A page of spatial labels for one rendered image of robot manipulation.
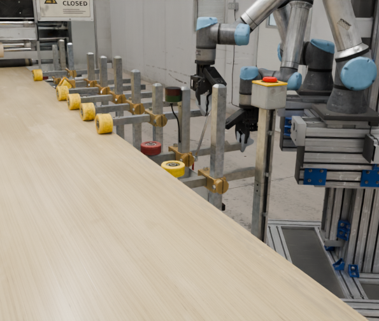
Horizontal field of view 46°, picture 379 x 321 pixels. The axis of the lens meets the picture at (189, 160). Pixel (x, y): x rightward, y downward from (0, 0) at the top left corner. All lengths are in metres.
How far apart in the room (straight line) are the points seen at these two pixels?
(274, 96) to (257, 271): 0.50
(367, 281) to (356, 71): 1.06
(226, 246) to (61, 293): 0.37
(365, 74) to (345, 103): 0.19
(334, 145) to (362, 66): 0.35
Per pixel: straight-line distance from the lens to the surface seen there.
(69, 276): 0.96
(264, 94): 1.24
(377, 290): 2.29
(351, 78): 1.66
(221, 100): 1.49
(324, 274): 2.32
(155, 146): 1.73
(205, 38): 1.69
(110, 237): 1.08
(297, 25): 1.96
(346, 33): 1.66
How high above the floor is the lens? 1.42
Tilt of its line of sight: 19 degrees down
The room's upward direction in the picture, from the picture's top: 1 degrees clockwise
